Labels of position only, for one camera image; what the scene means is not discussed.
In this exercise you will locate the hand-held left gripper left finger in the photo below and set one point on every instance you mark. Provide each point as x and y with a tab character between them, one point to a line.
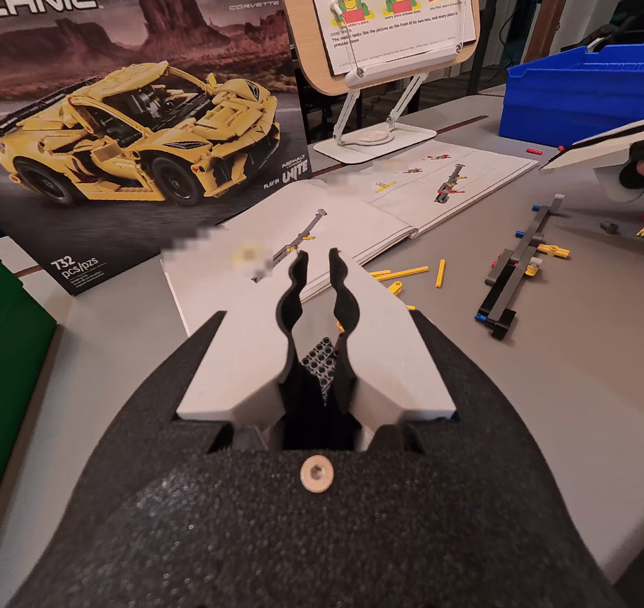
236	366

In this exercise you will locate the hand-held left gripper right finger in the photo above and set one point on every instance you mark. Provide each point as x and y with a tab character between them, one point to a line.
397	366

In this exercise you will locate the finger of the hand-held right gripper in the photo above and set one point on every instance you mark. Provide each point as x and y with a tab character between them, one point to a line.
593	155
624	127

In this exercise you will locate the white lego instruction booklet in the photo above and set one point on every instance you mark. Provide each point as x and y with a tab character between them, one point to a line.
493	165

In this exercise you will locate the grey lego beam assembly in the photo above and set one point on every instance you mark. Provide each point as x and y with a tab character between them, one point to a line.
508	276

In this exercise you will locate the dark grey lego connector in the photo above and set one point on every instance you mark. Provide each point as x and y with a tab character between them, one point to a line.
610	228

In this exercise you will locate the yellow car lego box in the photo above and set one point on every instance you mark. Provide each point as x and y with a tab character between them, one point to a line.
126	115

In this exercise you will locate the blue plastic bin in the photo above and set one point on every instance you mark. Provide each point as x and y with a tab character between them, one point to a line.
553	100

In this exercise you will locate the white cabinet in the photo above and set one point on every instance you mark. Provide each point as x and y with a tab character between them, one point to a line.
593	14

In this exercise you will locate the green plastic bin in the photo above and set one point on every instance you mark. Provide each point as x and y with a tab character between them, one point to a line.
20	356

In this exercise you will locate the white document stand wooden board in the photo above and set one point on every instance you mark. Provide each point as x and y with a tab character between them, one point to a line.
372	142

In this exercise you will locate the wooden post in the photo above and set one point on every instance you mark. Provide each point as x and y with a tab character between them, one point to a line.
548	9

